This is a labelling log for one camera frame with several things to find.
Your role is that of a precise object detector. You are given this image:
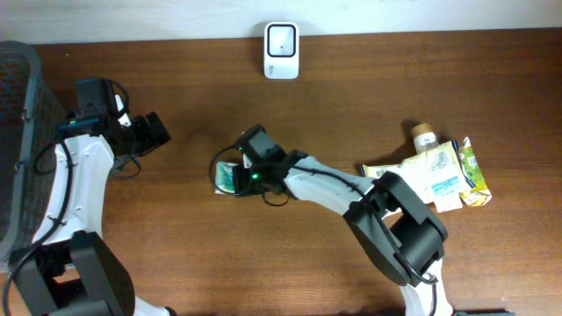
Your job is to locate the grey plastic mesh basket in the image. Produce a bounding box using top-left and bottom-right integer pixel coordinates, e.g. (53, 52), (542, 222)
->
(1, 41), (66, 272)

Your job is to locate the teal tissue pack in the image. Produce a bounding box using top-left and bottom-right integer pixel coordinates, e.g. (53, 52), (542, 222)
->
(215, 162), (238, 194)

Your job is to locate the white barcode scanner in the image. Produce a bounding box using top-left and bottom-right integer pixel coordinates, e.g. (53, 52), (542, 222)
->
(263, 21), (300, 80)

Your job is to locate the green snack pouch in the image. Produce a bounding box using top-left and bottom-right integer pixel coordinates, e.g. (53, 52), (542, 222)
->
(458, 137), (492, 207)

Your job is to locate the left black cable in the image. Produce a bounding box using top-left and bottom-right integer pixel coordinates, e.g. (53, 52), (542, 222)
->
(1, 78), (142, 316)

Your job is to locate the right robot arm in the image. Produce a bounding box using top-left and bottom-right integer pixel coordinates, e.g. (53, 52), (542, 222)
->
(234, 125), (454, 315)

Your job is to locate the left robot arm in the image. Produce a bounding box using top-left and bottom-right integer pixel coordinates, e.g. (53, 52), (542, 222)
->
(2, 77), (174, 315)

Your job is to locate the yellow white snack bag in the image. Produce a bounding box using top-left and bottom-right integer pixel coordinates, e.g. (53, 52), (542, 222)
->
(360, 141), (471, 212)

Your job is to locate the white tube gold cap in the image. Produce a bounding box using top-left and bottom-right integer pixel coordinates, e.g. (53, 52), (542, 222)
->
(411, 123), (439, 154)

